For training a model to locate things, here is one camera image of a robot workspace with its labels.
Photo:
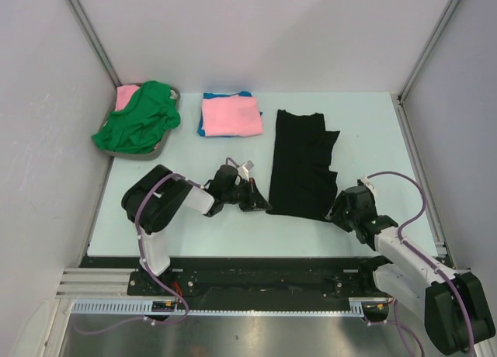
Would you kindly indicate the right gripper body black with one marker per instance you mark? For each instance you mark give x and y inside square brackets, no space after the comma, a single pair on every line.
[344,217]

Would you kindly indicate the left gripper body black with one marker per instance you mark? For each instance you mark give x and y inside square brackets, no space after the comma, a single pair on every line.
[239,195]

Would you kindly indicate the black polo shirt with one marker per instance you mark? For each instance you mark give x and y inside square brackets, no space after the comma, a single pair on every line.
[302,183]

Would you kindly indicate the grey laundry tray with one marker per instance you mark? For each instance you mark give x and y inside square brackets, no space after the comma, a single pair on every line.
[155,153]

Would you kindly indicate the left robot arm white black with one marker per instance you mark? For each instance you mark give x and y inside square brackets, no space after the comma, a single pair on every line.
[155,199]

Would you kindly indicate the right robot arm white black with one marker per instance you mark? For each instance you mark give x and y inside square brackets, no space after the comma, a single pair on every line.
[451,304]

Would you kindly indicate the folded pink t shirt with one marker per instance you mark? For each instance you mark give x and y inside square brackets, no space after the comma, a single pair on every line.
[233,116]

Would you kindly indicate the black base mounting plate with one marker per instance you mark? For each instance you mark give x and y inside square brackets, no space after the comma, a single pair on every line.
[273,285]

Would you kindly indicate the green t shirt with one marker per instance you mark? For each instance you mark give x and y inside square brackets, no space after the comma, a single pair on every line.
[140,120]

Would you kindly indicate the pink t shirt in tray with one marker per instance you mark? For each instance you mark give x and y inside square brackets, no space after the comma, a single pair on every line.
[124,94]

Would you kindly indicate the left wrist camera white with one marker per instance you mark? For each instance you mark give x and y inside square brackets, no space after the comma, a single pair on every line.
[243,168]

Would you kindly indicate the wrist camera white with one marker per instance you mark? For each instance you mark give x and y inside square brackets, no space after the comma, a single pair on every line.
[365,181]
[243,168]

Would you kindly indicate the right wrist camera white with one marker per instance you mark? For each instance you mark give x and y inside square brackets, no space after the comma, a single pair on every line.
[365,181]

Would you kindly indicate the right aluminium frame post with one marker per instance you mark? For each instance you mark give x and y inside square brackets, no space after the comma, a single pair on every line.
[434,38]

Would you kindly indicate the aluminium frame post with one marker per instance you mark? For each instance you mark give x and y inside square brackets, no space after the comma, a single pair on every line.
[85,23]
[434,38]

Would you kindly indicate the left aluminium frame post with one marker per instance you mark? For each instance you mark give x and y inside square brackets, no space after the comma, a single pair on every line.
[85,23]

